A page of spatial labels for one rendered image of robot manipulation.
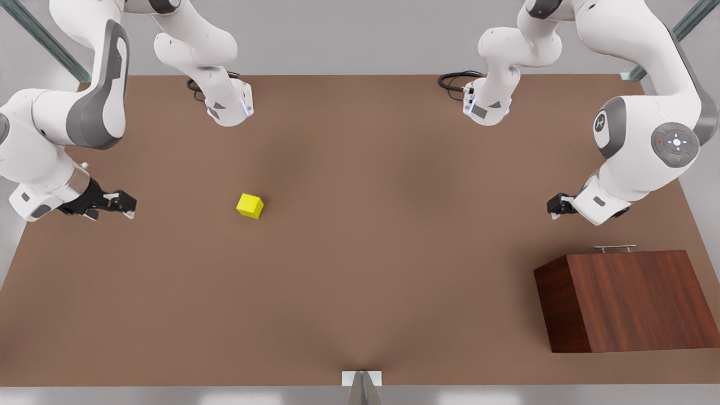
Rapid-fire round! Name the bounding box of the silver frame post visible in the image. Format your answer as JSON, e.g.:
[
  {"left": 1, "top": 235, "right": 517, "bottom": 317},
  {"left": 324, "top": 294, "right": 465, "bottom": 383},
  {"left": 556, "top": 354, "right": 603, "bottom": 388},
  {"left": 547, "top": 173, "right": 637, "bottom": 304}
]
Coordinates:
[
  {"left": 619, "top": 0, "right": 720, "bottom": 83},
  {"left": 341, "top": 370, "right": 383, "bottom": 405},
  {"left": 0, "top": 0, "right": 92, "bottom": 84}
]

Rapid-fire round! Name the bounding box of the dark wooden drawer cabinet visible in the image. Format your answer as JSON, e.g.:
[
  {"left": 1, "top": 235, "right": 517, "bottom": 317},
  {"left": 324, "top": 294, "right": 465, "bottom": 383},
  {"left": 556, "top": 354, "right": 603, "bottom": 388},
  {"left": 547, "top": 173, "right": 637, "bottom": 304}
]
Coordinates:
[{"left": 533, "top": 250, "right": 720, "bottom": 354}]

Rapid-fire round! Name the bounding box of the black cable loop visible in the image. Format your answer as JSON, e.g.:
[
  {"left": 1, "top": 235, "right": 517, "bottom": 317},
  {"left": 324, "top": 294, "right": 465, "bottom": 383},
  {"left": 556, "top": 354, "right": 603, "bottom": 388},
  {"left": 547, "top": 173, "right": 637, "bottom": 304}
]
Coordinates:
[
  {"left": 438, "top": 70, "right": 485, "bottom": 102},
  {"left": 186, "top": 71, "right": 242, "bottom": 103}
]

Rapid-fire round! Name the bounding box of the yellow cube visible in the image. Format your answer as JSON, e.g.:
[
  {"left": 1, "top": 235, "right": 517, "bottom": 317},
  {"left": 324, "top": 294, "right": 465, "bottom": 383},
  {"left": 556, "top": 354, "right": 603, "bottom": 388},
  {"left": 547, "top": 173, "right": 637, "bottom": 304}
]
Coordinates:
[{"left": 236, "top": 193, "right": 264, "bottom": 220}]

